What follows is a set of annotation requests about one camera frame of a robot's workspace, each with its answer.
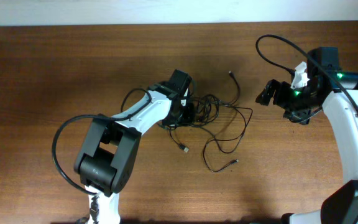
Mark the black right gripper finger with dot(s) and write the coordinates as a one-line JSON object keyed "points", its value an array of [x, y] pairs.
{"points": [[271, 87], [264, 97]]}

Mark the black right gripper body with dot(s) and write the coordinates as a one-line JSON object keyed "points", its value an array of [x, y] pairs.
{"points": [[278, 95]]}

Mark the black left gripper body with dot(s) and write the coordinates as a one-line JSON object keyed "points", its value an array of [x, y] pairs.
{"points": [[177, 116]]}

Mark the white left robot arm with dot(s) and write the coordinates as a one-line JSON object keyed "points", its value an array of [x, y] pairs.
{"points": [[107, 155]]}

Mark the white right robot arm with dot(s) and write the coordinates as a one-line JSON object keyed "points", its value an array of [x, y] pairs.
{"points": [[319, 84]]}

